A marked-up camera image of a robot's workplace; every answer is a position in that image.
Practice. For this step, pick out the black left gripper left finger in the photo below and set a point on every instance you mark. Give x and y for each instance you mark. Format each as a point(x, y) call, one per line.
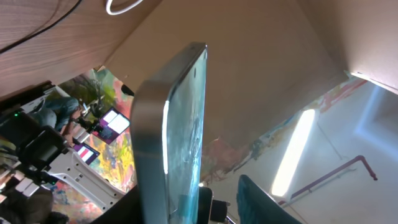
point(125, 211)

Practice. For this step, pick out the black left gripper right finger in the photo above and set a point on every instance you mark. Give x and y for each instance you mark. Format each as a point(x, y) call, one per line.
point(256, 206)

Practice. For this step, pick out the blue Galaxy S25 smartphone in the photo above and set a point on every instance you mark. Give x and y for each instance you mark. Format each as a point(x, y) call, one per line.
point(167, 118)

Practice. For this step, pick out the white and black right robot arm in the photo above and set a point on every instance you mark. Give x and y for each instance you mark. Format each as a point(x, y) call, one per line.
point(43, 156)

